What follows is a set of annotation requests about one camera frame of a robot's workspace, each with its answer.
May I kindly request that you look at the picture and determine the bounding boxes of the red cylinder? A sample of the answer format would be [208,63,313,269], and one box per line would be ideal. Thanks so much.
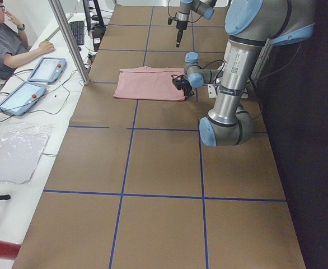
[0,240,21,260]

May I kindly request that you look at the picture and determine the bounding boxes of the pink Snoopy t-shirt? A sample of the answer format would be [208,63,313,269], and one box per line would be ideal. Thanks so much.
[114,66,185,101]

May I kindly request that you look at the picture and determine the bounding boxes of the aluminium frame post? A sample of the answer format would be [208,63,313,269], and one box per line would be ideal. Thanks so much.
[48,0,90,85]

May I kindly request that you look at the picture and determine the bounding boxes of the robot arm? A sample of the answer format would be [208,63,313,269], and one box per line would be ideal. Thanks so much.
[184,0,316,146]
[173,0,217,48]

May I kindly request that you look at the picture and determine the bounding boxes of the black keyboard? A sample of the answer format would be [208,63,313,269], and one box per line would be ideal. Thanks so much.
[69,21,85,45]

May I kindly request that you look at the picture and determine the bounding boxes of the upper teach pendant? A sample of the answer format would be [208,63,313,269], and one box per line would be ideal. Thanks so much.
[27,57,67,84]

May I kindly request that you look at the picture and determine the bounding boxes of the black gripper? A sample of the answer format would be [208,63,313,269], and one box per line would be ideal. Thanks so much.
[176,20,188,48]
[182,83,194,99]

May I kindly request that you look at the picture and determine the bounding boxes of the lower teach pendant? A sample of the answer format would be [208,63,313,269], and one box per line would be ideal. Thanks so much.
[0,82,46,116]

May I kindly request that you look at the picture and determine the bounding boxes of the clear plastic bag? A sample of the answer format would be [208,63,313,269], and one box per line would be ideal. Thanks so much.
[0,123,53,184]

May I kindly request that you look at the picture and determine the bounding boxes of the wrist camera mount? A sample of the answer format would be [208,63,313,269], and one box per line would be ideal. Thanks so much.
[167,16,177,25]
[171,75,185,90]

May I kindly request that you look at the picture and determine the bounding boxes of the seated person grey shirt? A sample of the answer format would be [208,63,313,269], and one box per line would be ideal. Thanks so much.
[0,1,55,80]

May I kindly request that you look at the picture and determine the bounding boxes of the teach pendant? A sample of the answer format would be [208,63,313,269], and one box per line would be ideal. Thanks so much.
[0,82,46,116]
[27,57,67,84]

